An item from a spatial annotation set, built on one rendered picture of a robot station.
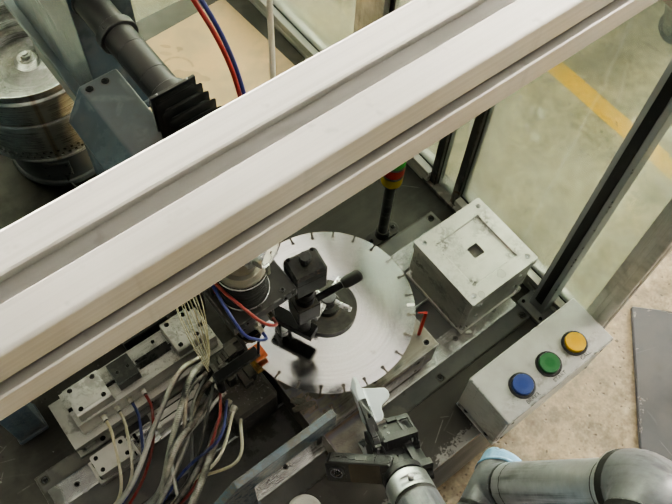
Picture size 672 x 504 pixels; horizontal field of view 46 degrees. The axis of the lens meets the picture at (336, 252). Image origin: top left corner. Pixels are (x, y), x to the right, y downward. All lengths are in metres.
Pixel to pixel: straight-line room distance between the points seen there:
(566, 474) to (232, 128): 0.93
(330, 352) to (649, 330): 1.46
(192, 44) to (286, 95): 1.81
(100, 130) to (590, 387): 1.89
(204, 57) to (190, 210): 1.81
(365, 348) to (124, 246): 1.18
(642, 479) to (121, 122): 0.75
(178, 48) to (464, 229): 0.91
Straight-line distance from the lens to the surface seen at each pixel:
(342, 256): 1.54
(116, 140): 1.00
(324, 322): 1.46
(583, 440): 2.53
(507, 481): 1.29
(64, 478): 1.65
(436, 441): 1.63
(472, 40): 0.36
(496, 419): 1.55
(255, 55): 2.10
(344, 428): 1.54
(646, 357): 2.67
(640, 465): 1.06
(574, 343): 1.59
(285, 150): 0.31
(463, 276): 1.60
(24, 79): 1.76
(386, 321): 1.48
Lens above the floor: 2.30
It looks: 61 degrees down
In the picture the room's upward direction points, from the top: 5 degrees clockwise
